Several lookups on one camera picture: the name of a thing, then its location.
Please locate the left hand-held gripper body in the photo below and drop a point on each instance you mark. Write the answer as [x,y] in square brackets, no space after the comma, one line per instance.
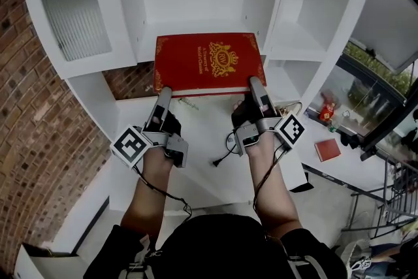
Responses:
[130,148]

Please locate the person's right hand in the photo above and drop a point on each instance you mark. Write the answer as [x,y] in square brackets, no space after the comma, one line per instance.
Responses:
[245,114]

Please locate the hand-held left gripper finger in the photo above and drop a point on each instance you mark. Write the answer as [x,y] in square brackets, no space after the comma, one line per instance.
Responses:
[163,101]

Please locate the black metal stair railing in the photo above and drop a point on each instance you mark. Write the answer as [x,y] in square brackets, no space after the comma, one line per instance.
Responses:
[396,192]

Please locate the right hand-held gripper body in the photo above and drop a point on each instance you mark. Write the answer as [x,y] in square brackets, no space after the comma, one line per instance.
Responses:
[290,132]

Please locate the small black object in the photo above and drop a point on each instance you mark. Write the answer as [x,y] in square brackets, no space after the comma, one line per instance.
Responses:
[348,140]

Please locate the person's left forearm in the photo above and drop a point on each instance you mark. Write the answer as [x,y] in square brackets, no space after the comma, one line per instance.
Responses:
[147,192]

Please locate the small plain red book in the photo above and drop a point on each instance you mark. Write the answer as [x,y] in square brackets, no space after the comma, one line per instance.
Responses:
[327,150]

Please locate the person's left hand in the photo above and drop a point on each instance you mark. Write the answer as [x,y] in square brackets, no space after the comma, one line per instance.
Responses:
[172,125]

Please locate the person's right forearm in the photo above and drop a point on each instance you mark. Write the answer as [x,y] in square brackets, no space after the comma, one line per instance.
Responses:
[274,192]

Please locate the black metal window frame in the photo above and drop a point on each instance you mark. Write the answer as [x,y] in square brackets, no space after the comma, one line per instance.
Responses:
[388,121]

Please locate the green drink bottle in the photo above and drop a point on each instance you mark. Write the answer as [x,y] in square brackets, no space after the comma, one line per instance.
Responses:
[331,127]

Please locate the large red gold-print book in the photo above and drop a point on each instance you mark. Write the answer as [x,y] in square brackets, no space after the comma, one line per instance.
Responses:
[186,65]

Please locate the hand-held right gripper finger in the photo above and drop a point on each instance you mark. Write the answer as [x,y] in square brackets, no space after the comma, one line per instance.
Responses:
[259,93]

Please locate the cardboard box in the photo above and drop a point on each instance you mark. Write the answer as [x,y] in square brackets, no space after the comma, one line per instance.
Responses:
[49,263]

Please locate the ribbed glass cabinet door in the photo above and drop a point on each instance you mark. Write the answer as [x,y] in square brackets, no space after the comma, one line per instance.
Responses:
[75,19]

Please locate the red drink bottle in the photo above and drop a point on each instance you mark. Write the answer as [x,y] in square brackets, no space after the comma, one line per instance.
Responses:
[326,111]

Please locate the person's black-clothed torso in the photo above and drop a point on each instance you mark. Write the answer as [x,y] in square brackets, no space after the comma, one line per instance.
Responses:
[222,248]

